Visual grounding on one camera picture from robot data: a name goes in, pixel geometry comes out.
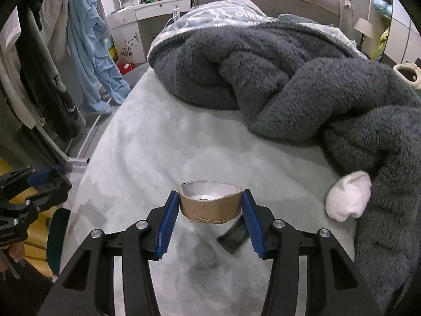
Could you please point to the grey floor cushion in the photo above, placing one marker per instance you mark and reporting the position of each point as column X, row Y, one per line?
column 135, row 75

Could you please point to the yellow curtain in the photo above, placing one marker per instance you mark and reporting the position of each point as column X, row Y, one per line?
column 35, row 244

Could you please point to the beige bedside lamp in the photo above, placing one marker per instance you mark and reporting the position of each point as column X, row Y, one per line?
column 365, row 28

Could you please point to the person's left hand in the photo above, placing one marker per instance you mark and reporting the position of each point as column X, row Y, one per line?
column 15, row 251

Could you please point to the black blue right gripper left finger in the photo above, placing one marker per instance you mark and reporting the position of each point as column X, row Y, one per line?
column 85, row 286

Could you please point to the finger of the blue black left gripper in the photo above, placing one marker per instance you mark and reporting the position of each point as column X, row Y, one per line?
column 54, row 176

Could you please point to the dark green trash bin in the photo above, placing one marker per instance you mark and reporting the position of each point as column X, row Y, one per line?
column 56, row 235

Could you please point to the dark grey fleece blanket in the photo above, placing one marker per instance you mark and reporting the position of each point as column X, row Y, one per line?
column 292, row 83

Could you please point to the white clothes rack frame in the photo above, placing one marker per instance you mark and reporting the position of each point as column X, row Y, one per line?
column 77, row 152

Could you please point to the white wardrobe shelf unit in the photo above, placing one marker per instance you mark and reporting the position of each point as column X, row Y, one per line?
column 395, row 36

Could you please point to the black hanging garment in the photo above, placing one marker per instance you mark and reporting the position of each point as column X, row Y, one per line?
column 41, row 78

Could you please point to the white balled sock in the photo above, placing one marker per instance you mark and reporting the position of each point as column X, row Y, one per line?
column 349, row 196

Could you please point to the black curved plastic piece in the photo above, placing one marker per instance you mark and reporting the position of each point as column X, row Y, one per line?
column 234, row 237

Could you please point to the brown cardboard tape roll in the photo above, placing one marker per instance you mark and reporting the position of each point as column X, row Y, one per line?
column 204, row 201

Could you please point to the red small box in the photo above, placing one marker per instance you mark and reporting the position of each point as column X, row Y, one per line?
column 124, row 65

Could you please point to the light blue hanging robe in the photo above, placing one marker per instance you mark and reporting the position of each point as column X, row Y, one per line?
column 94, row 66

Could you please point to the blue patterned quilt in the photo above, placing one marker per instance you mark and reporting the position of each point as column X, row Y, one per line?
column 241, row 14

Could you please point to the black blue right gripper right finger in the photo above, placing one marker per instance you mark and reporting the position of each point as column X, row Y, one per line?
column 334, row 284

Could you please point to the grey fluffy bed cover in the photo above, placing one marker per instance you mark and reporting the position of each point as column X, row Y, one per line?
column 153, row 144

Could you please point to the white dressing table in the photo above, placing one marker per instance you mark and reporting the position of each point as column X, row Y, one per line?
column 138, row 22

